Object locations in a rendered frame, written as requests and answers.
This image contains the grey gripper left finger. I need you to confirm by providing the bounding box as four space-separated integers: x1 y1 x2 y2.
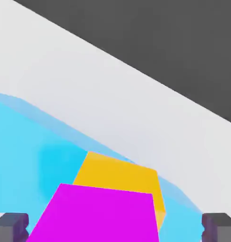
0 212 30 242

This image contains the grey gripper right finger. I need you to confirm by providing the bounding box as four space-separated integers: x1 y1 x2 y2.
201 212 231 242

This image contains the small magenta cube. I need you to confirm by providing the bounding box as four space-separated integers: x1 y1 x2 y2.
26 182 161 242

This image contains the small yellow cube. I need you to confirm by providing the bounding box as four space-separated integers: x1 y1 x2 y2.
72 150 167 233

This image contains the large light blue box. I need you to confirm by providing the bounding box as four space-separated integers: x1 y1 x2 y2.
0 92 205 242

